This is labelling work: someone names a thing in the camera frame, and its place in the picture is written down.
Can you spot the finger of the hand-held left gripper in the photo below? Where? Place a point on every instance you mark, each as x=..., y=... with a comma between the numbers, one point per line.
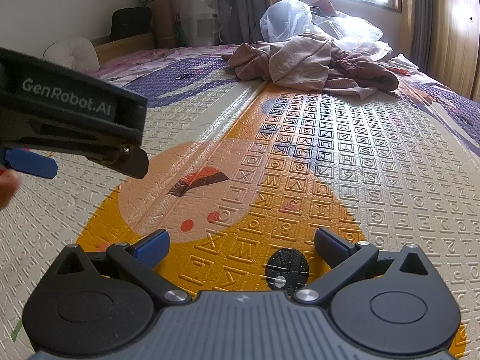
x=32, y=163
x=131, y=162

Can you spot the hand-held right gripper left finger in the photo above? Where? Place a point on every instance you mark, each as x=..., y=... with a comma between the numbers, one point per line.
x=152, y=249

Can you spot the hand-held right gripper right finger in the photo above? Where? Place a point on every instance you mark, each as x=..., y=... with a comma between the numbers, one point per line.
x=330, y=243

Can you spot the pink striped top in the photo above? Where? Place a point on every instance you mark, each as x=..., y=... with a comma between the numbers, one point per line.
x=300, y=69

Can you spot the person's left hand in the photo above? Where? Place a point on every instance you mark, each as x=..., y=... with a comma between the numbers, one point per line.
x=6, y=191

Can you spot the white pillow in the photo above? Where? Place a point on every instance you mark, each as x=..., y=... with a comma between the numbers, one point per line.
x=75, y=52

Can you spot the pink floral bed sheet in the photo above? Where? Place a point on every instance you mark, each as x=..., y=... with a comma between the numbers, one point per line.
x=123, y=65

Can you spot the wooden headboard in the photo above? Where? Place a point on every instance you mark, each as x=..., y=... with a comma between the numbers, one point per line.
x=120, y=47

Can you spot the black bag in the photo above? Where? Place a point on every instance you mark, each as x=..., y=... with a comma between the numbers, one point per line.
x=131, y=22

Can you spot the mauve top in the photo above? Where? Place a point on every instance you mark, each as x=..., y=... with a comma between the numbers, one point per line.
x=245, y=62

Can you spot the beige striped garment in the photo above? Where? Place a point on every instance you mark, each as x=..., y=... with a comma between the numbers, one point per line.
x=352, y=92

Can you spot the mauve elastic-waist pants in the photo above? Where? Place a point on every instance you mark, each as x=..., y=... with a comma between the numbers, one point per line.
x=360, y=71

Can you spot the grey curtain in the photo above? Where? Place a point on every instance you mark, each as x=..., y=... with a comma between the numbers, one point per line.
x=243, y=3
x=420, y=37

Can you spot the clear plastic wrapper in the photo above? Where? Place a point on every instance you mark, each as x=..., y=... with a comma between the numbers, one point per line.
x=403, y=63

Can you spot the white plastic bag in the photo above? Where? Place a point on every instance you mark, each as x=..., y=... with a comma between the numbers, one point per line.
x=285, y=18

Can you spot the clear plastic bag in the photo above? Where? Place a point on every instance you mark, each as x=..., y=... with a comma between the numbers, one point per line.
x=348, y=30

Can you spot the red box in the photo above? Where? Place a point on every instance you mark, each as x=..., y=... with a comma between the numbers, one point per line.
x=324, y=5

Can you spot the wooden wardrobe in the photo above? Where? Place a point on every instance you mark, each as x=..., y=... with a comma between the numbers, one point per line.
x=457, y=26

